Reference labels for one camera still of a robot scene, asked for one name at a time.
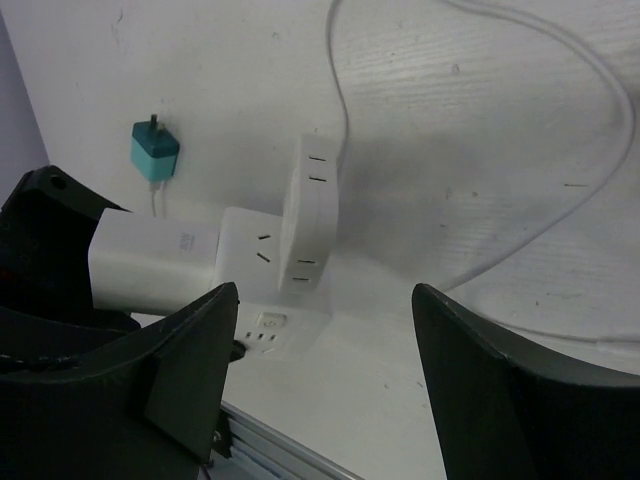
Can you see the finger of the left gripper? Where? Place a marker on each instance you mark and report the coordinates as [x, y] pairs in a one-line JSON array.
[[47, 310], [238, 351]]

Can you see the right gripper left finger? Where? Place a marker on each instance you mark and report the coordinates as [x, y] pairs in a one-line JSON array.
[[87, 403]]

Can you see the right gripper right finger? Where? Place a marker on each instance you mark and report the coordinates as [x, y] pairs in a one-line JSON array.
[[506, 407]]

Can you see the white cube power socket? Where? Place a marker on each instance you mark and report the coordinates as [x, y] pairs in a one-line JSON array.
[[271, 323]]

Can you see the white rectangular power adapter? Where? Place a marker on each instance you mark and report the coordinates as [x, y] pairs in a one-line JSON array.
[[150, 265]]

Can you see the white adapter plug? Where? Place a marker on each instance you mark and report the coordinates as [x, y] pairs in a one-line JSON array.
[[310, 215]]

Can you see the teal USB charger plug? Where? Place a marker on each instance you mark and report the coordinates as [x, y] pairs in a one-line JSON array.
[[154, 150]]

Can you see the aluminium front rail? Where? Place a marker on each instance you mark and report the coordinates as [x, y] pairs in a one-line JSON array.
[[266, 453]]

